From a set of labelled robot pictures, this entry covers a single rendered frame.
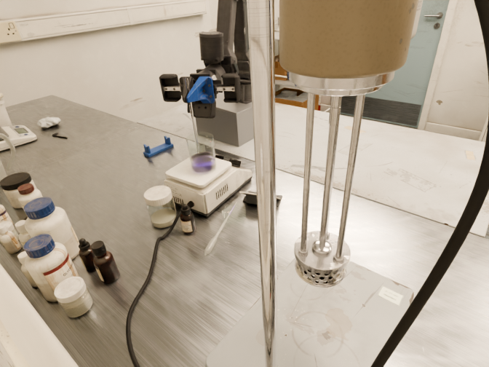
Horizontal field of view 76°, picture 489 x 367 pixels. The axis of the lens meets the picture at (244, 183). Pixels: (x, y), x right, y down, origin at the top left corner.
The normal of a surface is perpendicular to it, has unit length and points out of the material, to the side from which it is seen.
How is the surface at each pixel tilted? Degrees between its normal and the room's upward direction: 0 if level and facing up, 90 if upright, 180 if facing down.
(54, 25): 90
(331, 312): 0
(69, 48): 90
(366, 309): 0
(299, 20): 90
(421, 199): 0
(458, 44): 90
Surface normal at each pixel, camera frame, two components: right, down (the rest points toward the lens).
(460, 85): -0.63, 0.45
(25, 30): 0.77, 0.30
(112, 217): -0.06, -0.84
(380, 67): 0.31, 0.49
